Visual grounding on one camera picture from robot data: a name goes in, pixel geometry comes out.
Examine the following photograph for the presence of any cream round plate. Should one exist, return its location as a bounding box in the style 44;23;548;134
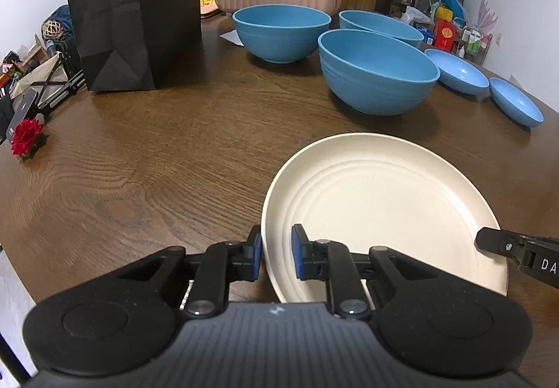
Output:
261;132;509;303

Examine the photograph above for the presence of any folding cart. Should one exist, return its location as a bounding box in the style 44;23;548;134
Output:
9;51;85;111

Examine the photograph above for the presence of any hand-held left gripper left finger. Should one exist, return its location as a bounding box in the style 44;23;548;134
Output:
116;226;263;319

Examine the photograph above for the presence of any blue ribbed bowl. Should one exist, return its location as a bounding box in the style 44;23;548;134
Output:
232;5;332;64
318;29;441;116
339;10;425;49

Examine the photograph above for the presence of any black paper bag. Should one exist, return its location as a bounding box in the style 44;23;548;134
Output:
63;0;202;92

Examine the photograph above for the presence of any red rose flower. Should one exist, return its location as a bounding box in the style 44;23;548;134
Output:
10;118;48;160

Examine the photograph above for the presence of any white plastic bag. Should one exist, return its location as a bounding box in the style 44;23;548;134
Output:
399;6;433;26

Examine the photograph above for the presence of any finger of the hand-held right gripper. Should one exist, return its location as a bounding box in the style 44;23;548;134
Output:
474;227;531;268

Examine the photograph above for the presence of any white paper sheet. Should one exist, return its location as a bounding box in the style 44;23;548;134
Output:
219;30;245;47

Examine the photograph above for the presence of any red gift box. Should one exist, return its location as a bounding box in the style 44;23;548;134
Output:
434;19;457;51

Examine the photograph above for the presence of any blue shallow plate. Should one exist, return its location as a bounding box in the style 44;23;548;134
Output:
424;48;490;95
488;77;544;128

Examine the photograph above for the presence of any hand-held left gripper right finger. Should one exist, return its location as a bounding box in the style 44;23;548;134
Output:
291;223;440;321

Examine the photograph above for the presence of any dark flat device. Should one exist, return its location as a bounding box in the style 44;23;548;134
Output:
6;90;39;142

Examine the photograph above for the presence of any pink wall decoration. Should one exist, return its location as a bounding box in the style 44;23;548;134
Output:
476;0;499;35

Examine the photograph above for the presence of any blue carton box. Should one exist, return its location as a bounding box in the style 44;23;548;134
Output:
413;23;435;45

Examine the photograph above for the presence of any wire storage rack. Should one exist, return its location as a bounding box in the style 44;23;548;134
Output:
454;23;490;65

